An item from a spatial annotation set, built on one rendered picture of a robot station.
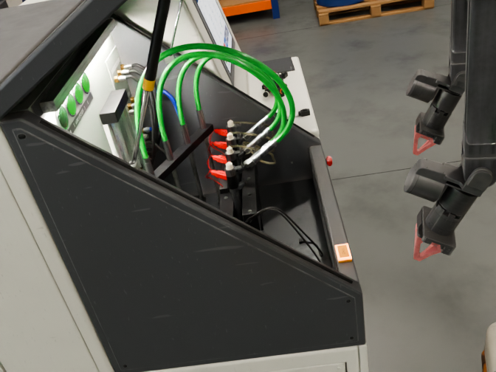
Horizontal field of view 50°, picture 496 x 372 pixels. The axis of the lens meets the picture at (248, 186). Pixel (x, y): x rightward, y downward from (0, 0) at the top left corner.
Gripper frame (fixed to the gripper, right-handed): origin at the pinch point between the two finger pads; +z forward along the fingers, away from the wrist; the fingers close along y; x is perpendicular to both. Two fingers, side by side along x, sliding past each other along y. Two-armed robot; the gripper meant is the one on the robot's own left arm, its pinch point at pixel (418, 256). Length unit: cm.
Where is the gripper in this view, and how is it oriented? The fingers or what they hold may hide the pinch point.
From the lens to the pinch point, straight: 117.5
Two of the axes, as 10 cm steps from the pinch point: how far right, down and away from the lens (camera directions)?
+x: 9.4, 3.4, -0.3
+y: -2.3, 5.6, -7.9
